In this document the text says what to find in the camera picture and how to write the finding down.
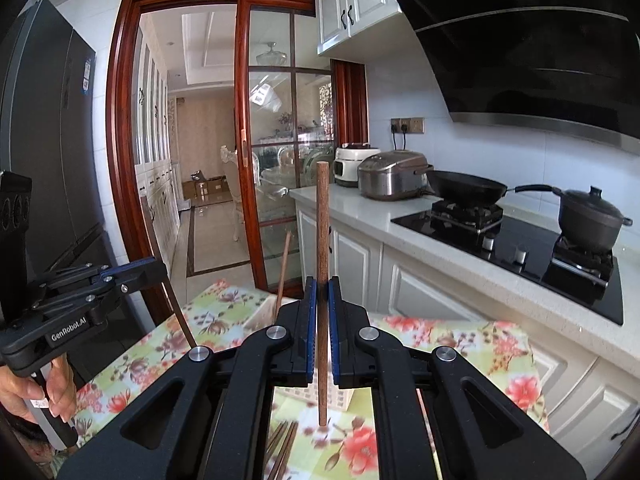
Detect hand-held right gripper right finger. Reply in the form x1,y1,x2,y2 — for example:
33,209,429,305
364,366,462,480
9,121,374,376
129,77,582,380
327,276,587,480

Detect red-brown wooden door panel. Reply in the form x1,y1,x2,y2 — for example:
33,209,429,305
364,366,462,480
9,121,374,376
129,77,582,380
330,58,368,149

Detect red-brown wooden door frame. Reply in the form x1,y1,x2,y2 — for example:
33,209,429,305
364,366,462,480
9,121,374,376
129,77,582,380
106,0,321,321

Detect ceiling lamp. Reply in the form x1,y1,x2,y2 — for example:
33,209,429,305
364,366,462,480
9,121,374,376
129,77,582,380
256,42,289,66

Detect dark grey refrigerator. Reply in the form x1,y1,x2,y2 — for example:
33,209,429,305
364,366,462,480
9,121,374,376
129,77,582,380
0,0,128,381

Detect black lidded pot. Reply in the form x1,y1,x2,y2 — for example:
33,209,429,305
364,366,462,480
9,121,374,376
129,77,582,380
552,186,633,252

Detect black glass gas cooktop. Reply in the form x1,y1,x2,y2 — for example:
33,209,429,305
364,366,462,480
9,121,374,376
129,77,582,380
391,200,626,327

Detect floral plastic tablecloth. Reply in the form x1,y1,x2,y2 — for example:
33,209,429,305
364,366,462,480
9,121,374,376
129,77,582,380
75,280,551,480

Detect white carved dining chair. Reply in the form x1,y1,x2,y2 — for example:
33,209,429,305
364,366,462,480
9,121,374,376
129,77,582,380
220,144,261,241

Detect person's left hand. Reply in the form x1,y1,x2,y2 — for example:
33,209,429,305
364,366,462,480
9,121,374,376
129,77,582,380
0,354,79,425

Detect white upper kitchen cabinets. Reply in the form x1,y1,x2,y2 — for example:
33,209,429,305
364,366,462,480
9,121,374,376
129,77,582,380
313,0,471,58

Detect white perforated plastic utensil basket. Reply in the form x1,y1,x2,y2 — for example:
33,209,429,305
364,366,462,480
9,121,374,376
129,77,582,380
250,300,375,413

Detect white rice cooker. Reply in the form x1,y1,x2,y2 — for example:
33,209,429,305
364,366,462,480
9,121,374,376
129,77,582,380
334,143,383,188

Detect wall power socket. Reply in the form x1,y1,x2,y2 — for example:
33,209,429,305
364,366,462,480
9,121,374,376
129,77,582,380
390,117,425,135

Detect sliding glass door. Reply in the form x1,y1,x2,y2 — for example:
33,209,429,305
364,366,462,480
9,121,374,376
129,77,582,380
234,0,336,296

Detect black wok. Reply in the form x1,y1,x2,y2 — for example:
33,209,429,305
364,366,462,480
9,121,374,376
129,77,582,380
425,170,556,206

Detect bunch of brown chopsticks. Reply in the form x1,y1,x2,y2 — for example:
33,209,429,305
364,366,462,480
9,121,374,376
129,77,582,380
265,420,301,480

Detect silver rice cooker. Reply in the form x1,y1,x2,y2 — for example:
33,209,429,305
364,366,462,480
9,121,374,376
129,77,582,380
357,150,435,202

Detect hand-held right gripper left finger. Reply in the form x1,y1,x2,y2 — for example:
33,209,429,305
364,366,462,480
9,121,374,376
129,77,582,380
57,276,319,480

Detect black range hood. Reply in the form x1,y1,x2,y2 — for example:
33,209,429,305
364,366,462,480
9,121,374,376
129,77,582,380
391,0,640,156

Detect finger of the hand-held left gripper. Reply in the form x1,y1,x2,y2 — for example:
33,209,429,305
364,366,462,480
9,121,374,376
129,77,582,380
34,257,167,322
45,262,115,292

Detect cardboard boxes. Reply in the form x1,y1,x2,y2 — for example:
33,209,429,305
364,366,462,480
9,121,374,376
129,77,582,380
181,170,228,201

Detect brown wooden chopstick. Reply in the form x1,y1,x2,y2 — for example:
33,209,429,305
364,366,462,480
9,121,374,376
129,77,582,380
316,161,331,428
274,232,292,326
141,195,198,350

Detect white hallway wall cabinets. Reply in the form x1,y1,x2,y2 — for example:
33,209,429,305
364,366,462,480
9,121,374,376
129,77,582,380
132,30,181,261

